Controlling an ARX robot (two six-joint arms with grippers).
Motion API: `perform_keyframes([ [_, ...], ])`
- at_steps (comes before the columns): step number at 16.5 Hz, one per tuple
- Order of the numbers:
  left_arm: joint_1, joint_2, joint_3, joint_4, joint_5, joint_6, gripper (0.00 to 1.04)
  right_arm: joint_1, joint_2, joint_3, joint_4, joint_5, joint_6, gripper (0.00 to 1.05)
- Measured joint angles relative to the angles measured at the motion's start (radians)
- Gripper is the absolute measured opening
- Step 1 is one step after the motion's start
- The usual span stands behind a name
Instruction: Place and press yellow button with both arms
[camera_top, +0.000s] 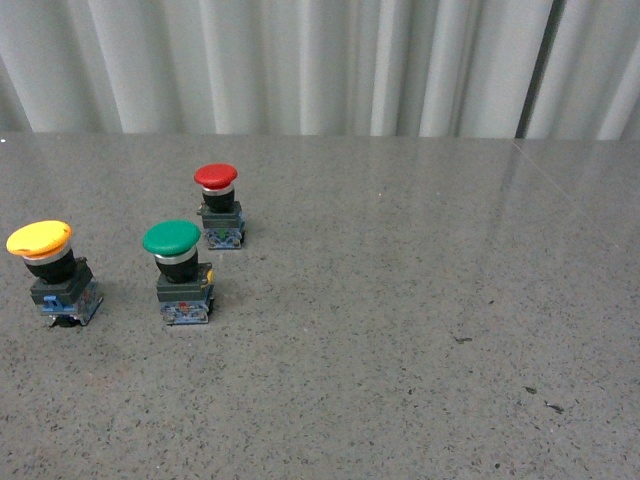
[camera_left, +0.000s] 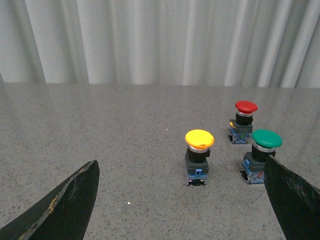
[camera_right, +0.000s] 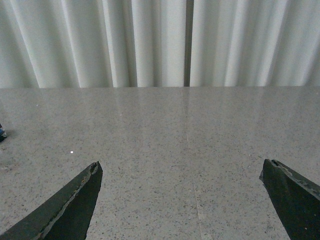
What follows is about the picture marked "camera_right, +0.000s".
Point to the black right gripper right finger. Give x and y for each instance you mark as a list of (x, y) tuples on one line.
[(295, 199)]

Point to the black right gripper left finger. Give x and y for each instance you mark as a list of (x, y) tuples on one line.
[(64, 216)]

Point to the white pleated curtain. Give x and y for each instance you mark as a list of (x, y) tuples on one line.
[(159, 43)]

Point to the dark object at table edge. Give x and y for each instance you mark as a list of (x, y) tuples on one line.
[(3, 134)]

